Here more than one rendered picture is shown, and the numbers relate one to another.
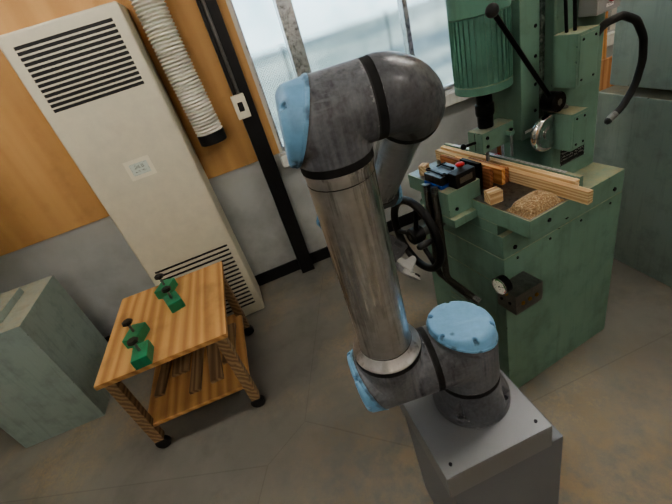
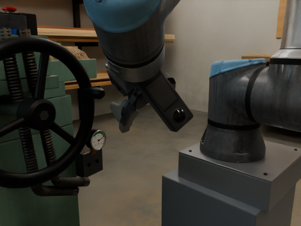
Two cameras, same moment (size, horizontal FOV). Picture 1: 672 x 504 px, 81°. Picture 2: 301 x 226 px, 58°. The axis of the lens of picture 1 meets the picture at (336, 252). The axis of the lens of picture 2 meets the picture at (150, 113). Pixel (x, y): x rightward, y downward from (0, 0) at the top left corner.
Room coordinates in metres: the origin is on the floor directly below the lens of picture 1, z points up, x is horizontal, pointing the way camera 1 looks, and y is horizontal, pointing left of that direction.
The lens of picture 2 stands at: (1.30, 0.26, 0.93)
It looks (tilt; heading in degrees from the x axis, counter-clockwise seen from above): 13 degrees down; 233
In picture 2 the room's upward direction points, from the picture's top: straight up
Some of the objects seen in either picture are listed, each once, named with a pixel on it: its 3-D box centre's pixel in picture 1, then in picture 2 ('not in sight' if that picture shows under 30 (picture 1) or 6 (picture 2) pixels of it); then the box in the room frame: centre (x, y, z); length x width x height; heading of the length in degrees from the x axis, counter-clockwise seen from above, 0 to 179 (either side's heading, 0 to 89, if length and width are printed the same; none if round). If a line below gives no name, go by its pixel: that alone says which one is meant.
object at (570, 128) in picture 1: (566, 128); not in sight; (1.16, -0.83, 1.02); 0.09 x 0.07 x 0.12; 17
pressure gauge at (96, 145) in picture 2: (503, 286); (94, 141); (0.95, -0.49, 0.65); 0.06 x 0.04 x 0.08; 17
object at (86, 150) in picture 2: (520, 293); (81, 158); (0.97, -0.55, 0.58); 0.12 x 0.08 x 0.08; 107
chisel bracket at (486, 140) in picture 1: (491, 137); not in sight; (1.26, -0.63, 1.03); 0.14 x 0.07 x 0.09; 107
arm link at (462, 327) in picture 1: (460, 345); (238, 89); (0.63, -0.21, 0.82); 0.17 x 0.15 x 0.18; 91
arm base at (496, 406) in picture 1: (468, 382); (232, 134); (0.63, -0.22, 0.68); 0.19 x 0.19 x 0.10
